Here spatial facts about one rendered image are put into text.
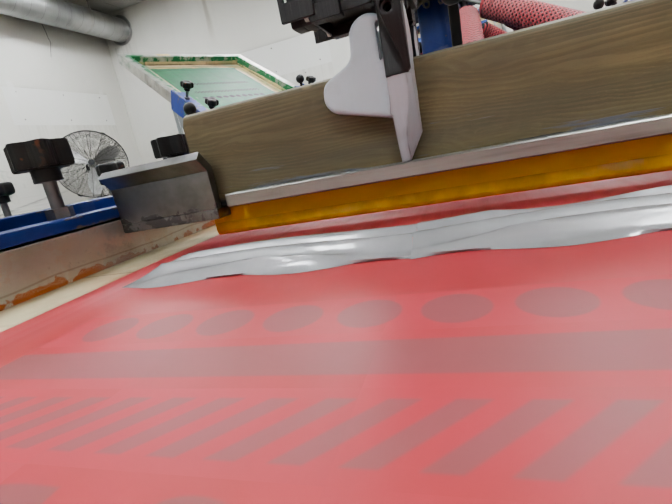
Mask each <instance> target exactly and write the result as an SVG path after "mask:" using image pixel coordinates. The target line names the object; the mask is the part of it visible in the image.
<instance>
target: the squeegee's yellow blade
mask: <svg viewBox="0 0 672 504"><path fill-rule="evenodd" d="M671 153H672V134H668V135H661V136H655V137H649V138H643V139H637V140H631V141H625V142H619V143H613V144H607V145H601V146H595V147H589V148H583V149H577V150H571V151H565V152H559V153H553V154H547V155H541V156H535V157H529V158H523V159H517V160H511V161H505V162H499V163H493V164H487V165H481V166H475V167H469V168H463V169H457V170H451V171H445V172H439V173H433V174H427V175H421V176H415V177H409V178H403V179H397V180H391V181H385V182H379V183H373V184H367V185H361V186H354V187H348V188H342V189H336V190H330V191H324V192H318V193H312V194H306V195H300V196H294V197H288V198H282V199H276V200H270V201H264V202H258V203H252V204H246V205H240V206H234V207H230V210H231V214H230V215H228V216H225V217H222V218H220V219H215V223H221V222H228V221H234V220H241V219H247V218H254V217H261V216H267V215H274V214H280V213H287V212H293V211H300V210H306V209H313V208H319V207H326V206H332V205H339V204H345V203H352V202H358V201H365V200H371V199H378V198H384V197H391V196H397V195H404V194H410V193H417V192H423V191H430V190H436V189H443V188H449V187H456V186H462V185H469V184H475V183H482V182H488V181H495V180H501V179H508V178H514V177H521V176H527V175H534V174H540V173H547V172H553V171H560V170H567V169H573V168H580V167H586V166H593V165H599V164H606V163H612V162H619V161H625V160H632V159H638V158H645V157H651V156H658V155H664V154H671Z"/></svg>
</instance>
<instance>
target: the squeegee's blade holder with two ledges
mask: <svg viewBox="0 0 672 504"><path fill-rule="evenodd" d="M668 134H672V113H671V114H666V115H660V116H654V117H649V118H643V119H638V120H632V121H626V122H621V123H615V124H610V125H604V126H599V127H593V128H587V129H582V130H576V131H571V132H565V133H560V134H554V135H548V136H543V137H537V138H532V139H526V140H520V141H515V142H509V143H504V144H498V145H493V146H487V147H481V148H476V149H470V150H465V151H459V152H454V153H448V154H442V155H437V156H431V157H426V158H420V159H414V160H411V161H407V162H398V163H392V164H387V165H381V166H375V167H370V168H364V169H359V170H353V171H347V172H342V173H336V174H331V175H325V176H320V177H314V178H308V179H303V180H297V181H292V182H286V183H281V184H275V185H269V186H264V187H258V188H253V189H247V190H241V191H236V192H232V193H229V194H225V198H226V202H227V206H228V207H234V206H240V205H246V204H252V203H258V202H264V201H270V200H276V199H282V198H288V197H294V196H300V195H306V194H312V193H318V192H324V191H330V190H336V189H342V188H348V187H354V186H361V185H367V184H373V183H379V182H385V181H391V180H397V179H403V178H409V177H415V176H421V175H427V174H433V173H439V172H445V171H451V170H457V169H463V168H469V167H475V166H481V165H487V164H493V163H499V162H505V161H511V160H517V159H523V158H529V157H535V156H541V155H547V154H553V153H559V152H565V151H571V150H577V149H583V148H589V147H595V146H601V145H607V144H613V143H619V142H625V141H631V140H637V139H643V138H649V137H655V136H661V135H668Z"/></svg>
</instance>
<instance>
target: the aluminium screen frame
mask: <svg viewBox="0 0 672 504"><path fill-rule="evenodd" d="M122 225H123V224H122V223H121V220H120V218H117V219H114V220H110V221H106V222H103V223H99V224H95V225H92V226H88V227H84V228H81V229H77V230H73V231H70V232H66V233H62V234H59V235H55V236H51V237H47V238H44V239H40V240H36V241H33V242H29V243H25V244H22V245H18V246H14V247H11V248H7V249H3V250H0V311H2V310H5V309H7V308H10V307H12V306H15V305H17V304H20V303H22V302H25V301H27V300H29V299H32V298H34V297H37V296H39V295H42V294H44V293H47V292H49V291H52V290H54V289H57V288H59V287H62V286H64V285H67V284H69V283H72V282H74V281H77V280H79V279H82V278H84V277H86V276H89V275H91V274H94V273H96V272H99V271H101V270H104V269H106V268H109V267H111V266H114V265H116V264H119V263H121V262H124V261H126V260H129V259H131V258H134V257H136V256H139V255H141V254H143V253H146V252H148V251H151V250H153V249H156V248H158V247H161V246H163V245H166V244H168V243H171V242H173V241H176V240H178V239H181V238H183V237H186V236H188V235H191V234H193V233H196V232H198V231H200V230H203V229H205V228H208V227H210V226H213V225H215V220H208V221H202V222H196V223H189V224H183V225H177V226H170V227H164V228H158V229H151V230H145V231H138V232H132V233H125V232H124V229H123V226H122Z"/></svg>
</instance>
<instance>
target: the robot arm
mask: <svg viewBox="0 0 672 504"><path fill-rule="evenodd" d="M277 4H278V9H279V14H280V19H281V23H282V25H286V24H289V23H291V27H292V29H293V30H294V31H296V32H298V33H299V34H304V33H307V32H310V31H314V37H315V42H316V44H319V43H322V42H325V41H329V40H332V39H336V40H338V39H341V38H345V37H348V36H349V42H350V53H351V56H350V60H349V62H348V64H347V65H346V66H345V67H344V68H343V69H342V70H341V71H340V72H339V73H337V74H336V75H335V76H334V77H333V78H332V79H330V80H329V81H328V82H327V84H326V85H325V88H324V100H325V104H326V106H327V107H328V109H329V110H330V111H332V112H333V113H335V114H339V115H353V116H368V117H382V118H393V121H394V126H395V131H396V136H397V141H398V145H399V149H400V154H401V158H402V162H407V161H411V160H412V158H413V155H414V153H415V150H416V147H417V145H418V142H419V140H420V137H421V134H422V132H423V129H422V122H421V115H420V108H419V99H418V90H417V84H416V78H415V70H414V61H413V57H415V56H419V55H420V50H419V42H418V34H417V27H416V20H415V13H414V9H416V8H417V0H286V3H284V0H277ZM377 27H379V31H377Z"/></svg>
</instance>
